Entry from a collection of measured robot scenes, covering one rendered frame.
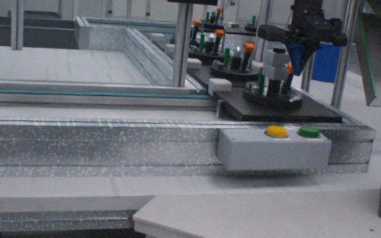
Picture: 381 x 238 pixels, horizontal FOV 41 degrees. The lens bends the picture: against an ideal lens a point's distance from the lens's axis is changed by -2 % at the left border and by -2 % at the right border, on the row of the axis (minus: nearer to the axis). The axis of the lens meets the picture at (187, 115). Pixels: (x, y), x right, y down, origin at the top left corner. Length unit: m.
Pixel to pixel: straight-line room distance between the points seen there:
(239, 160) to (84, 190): 0.28
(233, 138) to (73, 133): 0.29
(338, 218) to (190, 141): 0.31
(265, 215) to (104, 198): 0.28
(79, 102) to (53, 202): 0.36
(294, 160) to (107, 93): 0.47
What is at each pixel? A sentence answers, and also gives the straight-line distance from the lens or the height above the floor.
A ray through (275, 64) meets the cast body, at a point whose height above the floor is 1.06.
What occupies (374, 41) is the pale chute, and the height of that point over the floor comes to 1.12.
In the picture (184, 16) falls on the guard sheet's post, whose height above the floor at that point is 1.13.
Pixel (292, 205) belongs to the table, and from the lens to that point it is 0.97.
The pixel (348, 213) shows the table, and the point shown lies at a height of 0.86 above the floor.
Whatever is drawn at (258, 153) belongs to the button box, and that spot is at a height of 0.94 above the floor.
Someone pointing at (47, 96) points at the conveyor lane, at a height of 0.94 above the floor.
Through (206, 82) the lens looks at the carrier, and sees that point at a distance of 1.33.
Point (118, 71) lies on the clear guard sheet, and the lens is 1.27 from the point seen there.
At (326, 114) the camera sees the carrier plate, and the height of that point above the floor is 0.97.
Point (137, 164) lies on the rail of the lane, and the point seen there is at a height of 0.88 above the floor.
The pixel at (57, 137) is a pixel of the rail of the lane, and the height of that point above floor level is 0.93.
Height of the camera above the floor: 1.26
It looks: 16 degrees down
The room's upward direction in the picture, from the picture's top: 6 degrees clockwise
